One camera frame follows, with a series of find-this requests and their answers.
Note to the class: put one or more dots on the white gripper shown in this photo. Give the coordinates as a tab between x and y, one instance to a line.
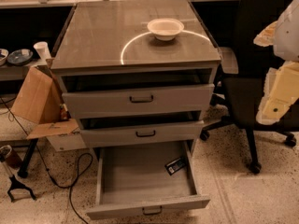
288	36

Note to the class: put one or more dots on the dark rxbar blueberry wrapper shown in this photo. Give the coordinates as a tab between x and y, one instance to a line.
175	165

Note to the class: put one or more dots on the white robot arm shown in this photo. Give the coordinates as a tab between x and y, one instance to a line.
283	34

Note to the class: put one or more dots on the grey drawer cabinet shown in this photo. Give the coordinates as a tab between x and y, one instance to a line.
113	38

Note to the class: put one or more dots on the grey bottom drawer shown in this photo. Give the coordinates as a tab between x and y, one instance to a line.
132	181

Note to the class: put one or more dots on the grey drawer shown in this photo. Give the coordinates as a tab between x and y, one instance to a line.
132	181
141	129
115	95

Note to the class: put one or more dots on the grey top drawer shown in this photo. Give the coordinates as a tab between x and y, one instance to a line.
115	95

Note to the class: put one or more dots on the grey middle drawer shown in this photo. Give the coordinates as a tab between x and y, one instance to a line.
141	129

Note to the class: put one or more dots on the black office chair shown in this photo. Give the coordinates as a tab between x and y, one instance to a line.
242	74

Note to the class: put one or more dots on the white paper bowl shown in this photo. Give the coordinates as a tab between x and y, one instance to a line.
165	29

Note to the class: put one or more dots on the white paper cup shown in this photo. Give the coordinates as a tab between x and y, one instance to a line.
42	50

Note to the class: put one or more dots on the brown cardboard box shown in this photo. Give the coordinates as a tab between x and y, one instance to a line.
40	101

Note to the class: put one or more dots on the dark blue plate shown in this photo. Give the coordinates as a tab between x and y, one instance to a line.
20	57

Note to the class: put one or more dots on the black table leg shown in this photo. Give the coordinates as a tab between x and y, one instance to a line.
27	157

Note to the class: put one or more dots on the grey low shelf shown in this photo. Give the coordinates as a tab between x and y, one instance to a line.
17	72

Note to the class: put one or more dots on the brown cup on floor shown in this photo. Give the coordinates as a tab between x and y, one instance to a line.
12	159

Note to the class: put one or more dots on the white bowl at left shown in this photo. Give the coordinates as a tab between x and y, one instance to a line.
3	56

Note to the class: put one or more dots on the black grabber tool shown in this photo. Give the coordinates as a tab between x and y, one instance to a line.
15	183

